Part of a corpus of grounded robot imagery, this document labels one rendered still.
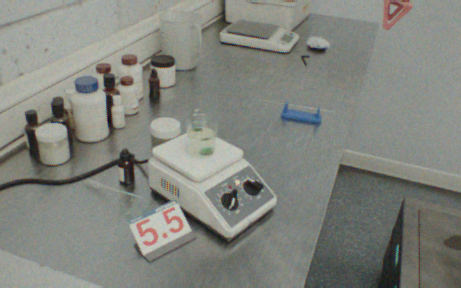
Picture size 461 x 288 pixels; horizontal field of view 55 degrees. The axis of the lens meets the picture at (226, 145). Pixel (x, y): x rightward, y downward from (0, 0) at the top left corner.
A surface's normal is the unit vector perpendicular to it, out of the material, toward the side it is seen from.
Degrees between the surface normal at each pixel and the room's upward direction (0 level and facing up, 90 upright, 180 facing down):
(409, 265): 0
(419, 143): 90
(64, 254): 0
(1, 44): 90
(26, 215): 0
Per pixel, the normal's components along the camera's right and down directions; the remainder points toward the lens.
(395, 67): -0.35, 0.47
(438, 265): 0.06, -0.86
